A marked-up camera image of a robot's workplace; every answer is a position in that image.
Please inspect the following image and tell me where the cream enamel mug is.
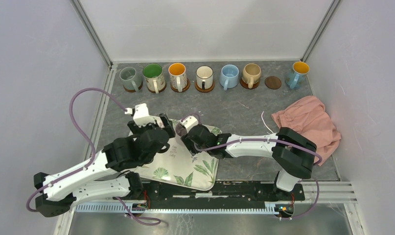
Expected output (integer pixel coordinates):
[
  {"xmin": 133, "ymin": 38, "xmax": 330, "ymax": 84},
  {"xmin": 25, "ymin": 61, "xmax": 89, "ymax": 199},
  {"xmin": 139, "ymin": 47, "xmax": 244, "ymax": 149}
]
[{"xmin": 195, "ymin": 66, "xmax": 213, "ymax": 89}]

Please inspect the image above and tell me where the white drawstring cord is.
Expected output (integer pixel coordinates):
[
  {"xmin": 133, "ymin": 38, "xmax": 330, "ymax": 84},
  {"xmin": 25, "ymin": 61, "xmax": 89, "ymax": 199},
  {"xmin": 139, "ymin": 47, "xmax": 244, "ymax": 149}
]
[{"xmin": 260, "ymin": 111, "xmax": 275, "ymax": 134}]

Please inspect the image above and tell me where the dark walnut coaster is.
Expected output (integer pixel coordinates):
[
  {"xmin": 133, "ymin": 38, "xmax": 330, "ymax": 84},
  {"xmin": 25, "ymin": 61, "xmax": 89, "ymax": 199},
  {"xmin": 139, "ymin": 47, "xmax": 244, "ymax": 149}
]
[{"xmin": 265, "ymin": 76, "xmax": 282, "ymax": 90}]

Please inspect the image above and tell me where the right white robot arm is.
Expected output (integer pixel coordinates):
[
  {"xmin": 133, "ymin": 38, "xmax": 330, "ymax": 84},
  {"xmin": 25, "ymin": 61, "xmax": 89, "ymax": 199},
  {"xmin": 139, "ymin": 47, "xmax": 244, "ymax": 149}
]
[{"xmin": 177, "ymin": 124, "xmax": 321, "ymax": 200}]

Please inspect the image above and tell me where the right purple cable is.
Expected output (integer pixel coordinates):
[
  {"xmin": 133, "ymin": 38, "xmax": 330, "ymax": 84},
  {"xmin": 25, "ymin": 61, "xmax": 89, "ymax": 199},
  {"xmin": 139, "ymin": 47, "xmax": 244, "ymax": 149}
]
[{"xmin": 181, "ymin": 113, "xmax": 324, "ymax": 221}]

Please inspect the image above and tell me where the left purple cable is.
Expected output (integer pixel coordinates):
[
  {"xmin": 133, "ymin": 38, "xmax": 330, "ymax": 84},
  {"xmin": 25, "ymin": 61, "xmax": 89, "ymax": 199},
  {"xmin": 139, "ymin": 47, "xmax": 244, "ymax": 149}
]
[{"xmin": 25, "ymin": 87, "xmax": 162, "ymax": 226}]

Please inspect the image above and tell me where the leaf patterned serving tray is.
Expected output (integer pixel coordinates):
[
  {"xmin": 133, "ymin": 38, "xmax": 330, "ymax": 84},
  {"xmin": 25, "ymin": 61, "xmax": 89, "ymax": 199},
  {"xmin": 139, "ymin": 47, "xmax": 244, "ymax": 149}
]
[{"xmin": 130, "ymin": 136, "xmax": 218, "ymax": 191}]

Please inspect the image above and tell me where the orange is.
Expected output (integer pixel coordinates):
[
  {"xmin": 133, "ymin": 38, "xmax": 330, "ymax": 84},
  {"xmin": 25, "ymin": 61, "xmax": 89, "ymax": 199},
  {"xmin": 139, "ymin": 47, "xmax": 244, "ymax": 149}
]
[{"xmin": 285, "ymin": 61, "xmax": 310, "ymax": 89}]

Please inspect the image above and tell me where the grey green ribbed mug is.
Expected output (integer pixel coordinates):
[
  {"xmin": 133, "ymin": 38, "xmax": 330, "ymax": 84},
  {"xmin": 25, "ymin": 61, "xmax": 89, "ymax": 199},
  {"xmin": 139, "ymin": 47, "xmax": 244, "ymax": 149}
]
[{"xmin": 119, "ymin": 67, "xmax": 143, "ymax": 93}]

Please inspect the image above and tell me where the white mug green inside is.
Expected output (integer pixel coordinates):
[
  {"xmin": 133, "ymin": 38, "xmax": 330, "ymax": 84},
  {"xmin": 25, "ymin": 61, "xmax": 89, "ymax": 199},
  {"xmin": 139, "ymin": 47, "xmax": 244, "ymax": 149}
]
[{"xmin": 142, "ymin": 64, "xmax": 166, "ymax": 92}]

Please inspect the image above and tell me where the white mug orange inside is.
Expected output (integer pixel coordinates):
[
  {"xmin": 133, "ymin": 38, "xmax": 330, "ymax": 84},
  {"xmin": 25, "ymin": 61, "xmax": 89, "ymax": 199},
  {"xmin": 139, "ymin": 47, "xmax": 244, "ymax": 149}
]
[{"xmin": 168, "ymin": 63, "xmax": 188, "ymax": 93}]

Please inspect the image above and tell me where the purple cable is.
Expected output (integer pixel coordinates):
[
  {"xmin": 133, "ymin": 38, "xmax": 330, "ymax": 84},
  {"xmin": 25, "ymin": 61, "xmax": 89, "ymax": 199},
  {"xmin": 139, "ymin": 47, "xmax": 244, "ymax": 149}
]
[
  {"xmin": 25, "ymin": 87, "xmax": 162, "ymax": 226},
  {"xmin": 181, "ymin": 113, "xmax": 324, "ymax": 221}
]

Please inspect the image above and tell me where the light blue mug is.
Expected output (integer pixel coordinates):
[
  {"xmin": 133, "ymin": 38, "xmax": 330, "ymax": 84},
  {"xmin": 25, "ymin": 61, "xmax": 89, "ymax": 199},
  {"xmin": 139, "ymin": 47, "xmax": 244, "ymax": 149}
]
[{"xmin": 219, "ymin": 64, "xmax": 239, "ymax": 91}]

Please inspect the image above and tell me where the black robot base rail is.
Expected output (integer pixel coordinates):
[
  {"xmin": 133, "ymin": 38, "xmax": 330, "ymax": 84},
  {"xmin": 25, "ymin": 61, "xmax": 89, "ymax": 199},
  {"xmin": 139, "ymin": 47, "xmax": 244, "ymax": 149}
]
[{"xmin": 131, "ymin": 181, "xmax": 305, "ymax": 210}]

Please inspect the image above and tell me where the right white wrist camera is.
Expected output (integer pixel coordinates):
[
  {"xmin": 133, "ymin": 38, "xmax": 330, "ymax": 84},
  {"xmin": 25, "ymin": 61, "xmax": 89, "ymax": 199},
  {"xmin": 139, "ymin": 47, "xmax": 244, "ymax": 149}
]
[{"xmin": 180, "ymin": 116, "xmax": 199, "ymax": 132}]

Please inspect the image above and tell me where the beige ceramic mug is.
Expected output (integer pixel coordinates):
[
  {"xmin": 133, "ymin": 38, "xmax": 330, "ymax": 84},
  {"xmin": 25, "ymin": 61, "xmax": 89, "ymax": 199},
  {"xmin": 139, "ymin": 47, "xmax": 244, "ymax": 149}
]
[{"xmin": 241, "ymin": 63, "xmax": 261, "ymax": 88}]

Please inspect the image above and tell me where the pink ribbed mug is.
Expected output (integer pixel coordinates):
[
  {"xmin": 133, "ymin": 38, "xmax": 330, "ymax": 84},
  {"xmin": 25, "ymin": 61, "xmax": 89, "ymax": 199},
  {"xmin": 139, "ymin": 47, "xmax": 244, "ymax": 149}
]
[{"xmin": 175, "ymin": 123, "xmax": 187, "ymax": 137}]

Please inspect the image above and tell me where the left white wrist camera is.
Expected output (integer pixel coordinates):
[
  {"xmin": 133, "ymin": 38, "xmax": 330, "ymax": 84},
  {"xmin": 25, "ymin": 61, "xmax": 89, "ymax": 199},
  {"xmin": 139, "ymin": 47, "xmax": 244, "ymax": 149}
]
[{"xmin": 124, "ymin": 103, "xmax": 161, "ymax": 127}]

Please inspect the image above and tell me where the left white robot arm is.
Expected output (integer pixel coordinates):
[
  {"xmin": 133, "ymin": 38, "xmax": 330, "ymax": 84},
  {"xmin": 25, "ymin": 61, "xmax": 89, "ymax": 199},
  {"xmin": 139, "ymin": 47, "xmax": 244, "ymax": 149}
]
[{"xmin": 26, "ymin": 114, "xmax": 176, "ymax": 217}]

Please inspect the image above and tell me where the pink drawstring cloth bag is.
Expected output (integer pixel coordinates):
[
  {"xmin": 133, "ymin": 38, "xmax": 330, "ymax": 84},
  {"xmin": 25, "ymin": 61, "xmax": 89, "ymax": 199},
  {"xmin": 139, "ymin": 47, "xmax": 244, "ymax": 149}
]
[{"xmin": 271, "ymin": 95, "xmax": 341, "ymax": 166}]

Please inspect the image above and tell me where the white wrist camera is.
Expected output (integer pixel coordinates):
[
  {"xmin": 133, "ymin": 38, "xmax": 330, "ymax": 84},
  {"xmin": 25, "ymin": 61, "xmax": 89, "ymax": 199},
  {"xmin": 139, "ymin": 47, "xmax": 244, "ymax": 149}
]
[
  {"xmin": 124, "ymin": 103, "xmax": 161, "ymax": 127},
  {"xmin": 180, "ymin": 116, "xmax": 199, "ymax": 132}
]

